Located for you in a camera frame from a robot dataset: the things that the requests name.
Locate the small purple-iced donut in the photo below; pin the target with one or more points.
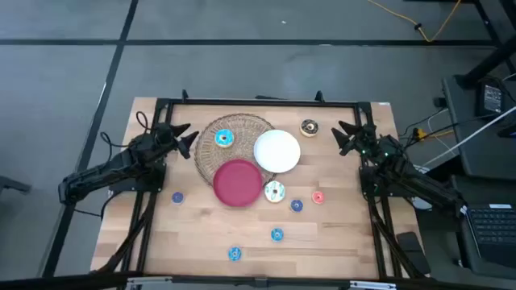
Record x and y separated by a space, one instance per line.
177 197

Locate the yellow power plug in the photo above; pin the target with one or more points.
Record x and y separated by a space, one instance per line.
420 133

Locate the black power adapter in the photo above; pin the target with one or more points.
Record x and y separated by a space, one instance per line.
492 98

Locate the small light-blue-iced donut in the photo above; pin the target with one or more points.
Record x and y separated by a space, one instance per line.
277 234
234 253

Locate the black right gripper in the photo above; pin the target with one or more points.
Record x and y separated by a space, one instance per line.
367 139

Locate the small pink-iced donut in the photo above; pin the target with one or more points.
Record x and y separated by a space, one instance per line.
318 197

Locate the large blue-iced donut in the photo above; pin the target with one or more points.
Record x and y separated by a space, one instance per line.
224 138

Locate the small dark-blue-iced donut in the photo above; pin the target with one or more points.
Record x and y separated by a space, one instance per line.
296 205

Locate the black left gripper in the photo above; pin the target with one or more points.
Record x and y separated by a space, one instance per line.
166 137

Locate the large chocolate-iced donut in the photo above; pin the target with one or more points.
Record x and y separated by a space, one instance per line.
309 127

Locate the large white-iced donut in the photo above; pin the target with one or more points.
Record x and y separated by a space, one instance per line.
275 191

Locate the black flat pad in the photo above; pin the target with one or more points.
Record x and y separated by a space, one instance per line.
413 251

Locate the black side desk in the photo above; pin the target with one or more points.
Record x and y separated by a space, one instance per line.
483 153

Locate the black desk leg beam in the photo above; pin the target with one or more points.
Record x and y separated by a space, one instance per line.
489 60

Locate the dark chair base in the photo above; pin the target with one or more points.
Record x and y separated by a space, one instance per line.
12 184

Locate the silver aluminium bracket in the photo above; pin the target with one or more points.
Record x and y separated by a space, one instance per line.
147 283
373 285

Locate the round white plate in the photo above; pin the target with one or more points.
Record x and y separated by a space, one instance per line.
277 151

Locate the black laptop keyboard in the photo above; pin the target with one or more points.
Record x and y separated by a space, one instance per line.
493 229

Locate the round woven wicker placemat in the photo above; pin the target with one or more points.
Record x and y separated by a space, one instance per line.
242 141

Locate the black aluminium table frame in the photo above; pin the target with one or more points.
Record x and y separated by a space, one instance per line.
262 102

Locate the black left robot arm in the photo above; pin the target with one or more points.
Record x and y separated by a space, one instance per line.
101 171

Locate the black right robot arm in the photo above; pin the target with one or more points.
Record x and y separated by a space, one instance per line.
419 181

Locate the round red plate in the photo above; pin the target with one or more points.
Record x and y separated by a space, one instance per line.
238 183

